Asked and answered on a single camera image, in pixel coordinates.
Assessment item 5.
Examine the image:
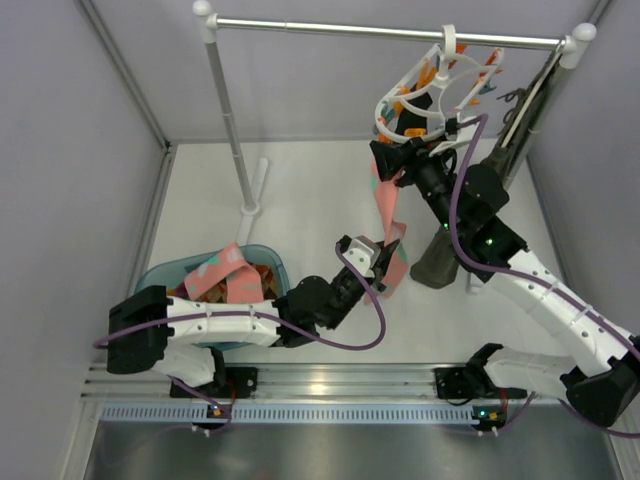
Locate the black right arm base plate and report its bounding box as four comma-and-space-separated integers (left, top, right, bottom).
434, 366, 500, 400

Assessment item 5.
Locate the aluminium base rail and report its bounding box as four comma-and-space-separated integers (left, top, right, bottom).
82, 362, 626, 406

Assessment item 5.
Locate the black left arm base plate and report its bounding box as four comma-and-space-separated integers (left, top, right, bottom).
194, 367, 259, 400

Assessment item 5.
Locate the white garment hanger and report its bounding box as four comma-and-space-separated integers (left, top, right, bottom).
498, 48, 562, 148

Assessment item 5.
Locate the grey slotted cable duct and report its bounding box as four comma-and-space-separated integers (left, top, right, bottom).
100, 402, 501, 426

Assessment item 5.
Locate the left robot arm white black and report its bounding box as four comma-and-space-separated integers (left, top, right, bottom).
97, 236, 399, 389

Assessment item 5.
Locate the teal plastic basin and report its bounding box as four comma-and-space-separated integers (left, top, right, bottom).
134, 243, 292, 351

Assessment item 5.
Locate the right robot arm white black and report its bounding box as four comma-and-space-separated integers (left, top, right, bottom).
370, 138, 639, 428

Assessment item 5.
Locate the pink patterned sock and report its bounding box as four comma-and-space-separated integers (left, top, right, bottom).
371, 161, 409, 299
184, 243, 264, 304

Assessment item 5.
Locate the silver clothes rack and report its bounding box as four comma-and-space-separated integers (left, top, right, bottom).
192, 0, 599, 294

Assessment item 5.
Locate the white clip hanger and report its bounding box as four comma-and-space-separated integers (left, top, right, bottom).
374, 24, 505, 151

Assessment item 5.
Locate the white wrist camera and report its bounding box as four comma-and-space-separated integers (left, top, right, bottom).
344, 236, 381, 278
429, 115, 484, 157

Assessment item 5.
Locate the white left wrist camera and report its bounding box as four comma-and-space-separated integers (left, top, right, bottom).
344, 236, 381, 278

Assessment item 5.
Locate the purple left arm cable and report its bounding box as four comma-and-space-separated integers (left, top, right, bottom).
93, 237, 387, 431

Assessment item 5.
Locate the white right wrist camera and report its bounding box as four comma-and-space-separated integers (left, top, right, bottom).
429, 115, 484, 157

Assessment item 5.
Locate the olive green hanging garment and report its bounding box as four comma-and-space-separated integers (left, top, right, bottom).
410, 56, 567, 289

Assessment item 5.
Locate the beige argyle sock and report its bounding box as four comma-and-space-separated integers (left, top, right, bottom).
198, 263, 281, 303

